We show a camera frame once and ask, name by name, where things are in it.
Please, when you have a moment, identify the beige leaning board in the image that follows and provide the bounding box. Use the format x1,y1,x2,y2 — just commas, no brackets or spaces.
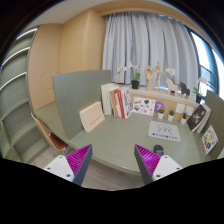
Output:
80,101,105,132

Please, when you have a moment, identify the grey curtain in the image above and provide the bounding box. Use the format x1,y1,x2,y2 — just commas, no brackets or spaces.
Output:
102,12,198,90

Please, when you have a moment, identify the green shelf unit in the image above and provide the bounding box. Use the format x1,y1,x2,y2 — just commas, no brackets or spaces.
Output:
0,27,48,163

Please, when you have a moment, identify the small potted plant left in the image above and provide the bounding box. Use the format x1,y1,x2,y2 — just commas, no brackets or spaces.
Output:
158,108,165,119

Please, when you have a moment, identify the white orchid black pot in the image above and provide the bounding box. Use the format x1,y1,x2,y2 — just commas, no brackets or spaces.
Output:
117,61,141,89

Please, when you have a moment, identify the small potted plant middle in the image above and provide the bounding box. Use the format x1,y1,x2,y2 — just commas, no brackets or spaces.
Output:
168,110,175,121

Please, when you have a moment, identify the black photo book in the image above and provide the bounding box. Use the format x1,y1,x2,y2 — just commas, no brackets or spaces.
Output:
187,104,211,133

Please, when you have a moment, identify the colourful illustrated book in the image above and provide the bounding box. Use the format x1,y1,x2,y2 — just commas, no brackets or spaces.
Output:
202,126,218,154

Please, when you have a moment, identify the white books stack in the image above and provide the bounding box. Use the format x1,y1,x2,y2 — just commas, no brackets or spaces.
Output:
101,83,118,115

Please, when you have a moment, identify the red white book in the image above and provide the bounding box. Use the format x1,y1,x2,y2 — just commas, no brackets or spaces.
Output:
117,87,132,118

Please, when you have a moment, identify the illustrated white card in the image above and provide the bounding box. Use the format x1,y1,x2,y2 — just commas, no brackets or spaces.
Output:
133,97,156,116

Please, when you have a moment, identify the black wooden horse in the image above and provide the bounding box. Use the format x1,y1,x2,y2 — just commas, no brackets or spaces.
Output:
180,82,190,97

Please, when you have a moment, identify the white wooden horse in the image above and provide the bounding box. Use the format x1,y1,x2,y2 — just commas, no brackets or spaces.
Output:
166,78,178,96

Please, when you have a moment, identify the wooden chair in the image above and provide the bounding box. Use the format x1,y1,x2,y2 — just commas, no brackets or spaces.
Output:
32,115,68,153

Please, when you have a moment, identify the small potted plant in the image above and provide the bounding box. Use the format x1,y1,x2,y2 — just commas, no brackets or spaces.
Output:
168,110,175,121
158,108,165,119
181,112,187,125

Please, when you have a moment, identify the white orchid right pot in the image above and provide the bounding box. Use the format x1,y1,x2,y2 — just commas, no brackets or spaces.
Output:
193,77,210,103

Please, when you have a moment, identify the small potted plant right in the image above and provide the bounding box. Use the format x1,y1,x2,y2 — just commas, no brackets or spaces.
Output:
181,112,187,125

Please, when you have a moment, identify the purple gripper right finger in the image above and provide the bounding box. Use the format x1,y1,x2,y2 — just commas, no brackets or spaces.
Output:
133,144,183,186

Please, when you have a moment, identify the wooden mannequin figure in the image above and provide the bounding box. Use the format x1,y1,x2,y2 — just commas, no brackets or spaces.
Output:
155,61,164,91

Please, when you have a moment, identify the wooden hand model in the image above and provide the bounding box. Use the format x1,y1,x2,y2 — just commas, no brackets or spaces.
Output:
144,65,154,91

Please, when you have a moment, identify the purple round card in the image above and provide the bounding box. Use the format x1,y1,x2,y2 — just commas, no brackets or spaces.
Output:
154,101,165,113

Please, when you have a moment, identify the green desk partition panel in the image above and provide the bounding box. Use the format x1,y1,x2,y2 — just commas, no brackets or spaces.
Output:
53,70,111,139

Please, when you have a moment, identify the white printed mouse pad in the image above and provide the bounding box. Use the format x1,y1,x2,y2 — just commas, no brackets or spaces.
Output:
148,121,181,142

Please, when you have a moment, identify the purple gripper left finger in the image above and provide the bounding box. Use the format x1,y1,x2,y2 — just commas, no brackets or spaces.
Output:
43,143,94,186

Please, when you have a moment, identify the black computer mouse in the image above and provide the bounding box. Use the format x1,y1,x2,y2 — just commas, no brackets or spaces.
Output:
153,145,164,156

